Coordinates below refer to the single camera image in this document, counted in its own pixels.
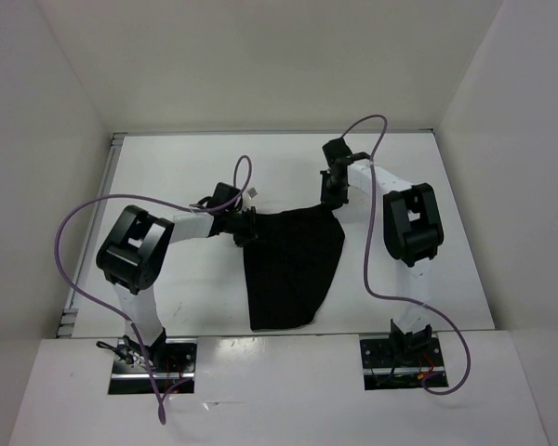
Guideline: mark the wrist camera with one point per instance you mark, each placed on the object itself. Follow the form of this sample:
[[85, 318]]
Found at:
[[334, 150], [229, 198]]

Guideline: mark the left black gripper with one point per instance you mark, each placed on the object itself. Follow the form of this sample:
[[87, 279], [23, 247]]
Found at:
[[251, 231]]

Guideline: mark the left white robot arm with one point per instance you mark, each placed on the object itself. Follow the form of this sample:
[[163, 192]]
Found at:
[[133, 254]]

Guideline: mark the base mounting plate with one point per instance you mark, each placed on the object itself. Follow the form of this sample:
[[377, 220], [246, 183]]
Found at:
[[173, 372], [383, 369]]

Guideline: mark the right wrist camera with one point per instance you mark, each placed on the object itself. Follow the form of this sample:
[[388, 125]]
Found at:
[[334, 150]]

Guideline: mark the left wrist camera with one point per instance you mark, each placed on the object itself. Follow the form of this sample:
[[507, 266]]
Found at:
[[229, 198]]

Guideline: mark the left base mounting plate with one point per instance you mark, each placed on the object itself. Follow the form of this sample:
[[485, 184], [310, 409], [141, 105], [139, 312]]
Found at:
[[173, 372]]

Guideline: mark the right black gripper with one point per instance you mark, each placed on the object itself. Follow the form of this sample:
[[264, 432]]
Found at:
[[329, 200]]

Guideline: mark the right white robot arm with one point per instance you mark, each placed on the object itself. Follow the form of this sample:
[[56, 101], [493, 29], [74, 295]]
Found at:
[[412, 233]]

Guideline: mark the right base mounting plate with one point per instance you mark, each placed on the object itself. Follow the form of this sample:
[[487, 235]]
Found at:
[[383, 369]]

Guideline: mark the black skirt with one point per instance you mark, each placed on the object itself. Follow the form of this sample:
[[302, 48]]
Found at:
[[290, 266]]

